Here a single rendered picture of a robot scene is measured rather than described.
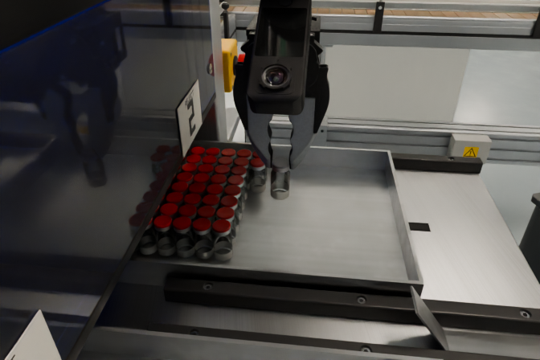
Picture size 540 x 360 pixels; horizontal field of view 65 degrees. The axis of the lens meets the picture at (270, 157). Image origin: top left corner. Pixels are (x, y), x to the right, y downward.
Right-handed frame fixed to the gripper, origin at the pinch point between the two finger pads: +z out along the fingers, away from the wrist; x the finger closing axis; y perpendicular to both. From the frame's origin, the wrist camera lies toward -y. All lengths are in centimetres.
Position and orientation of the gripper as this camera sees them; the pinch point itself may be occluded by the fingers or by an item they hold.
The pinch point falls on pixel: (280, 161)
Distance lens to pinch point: 46.5
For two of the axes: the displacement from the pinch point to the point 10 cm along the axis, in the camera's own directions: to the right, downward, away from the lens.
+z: 0.0, 8.5, 5.2
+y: 1.1, -5.2, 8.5
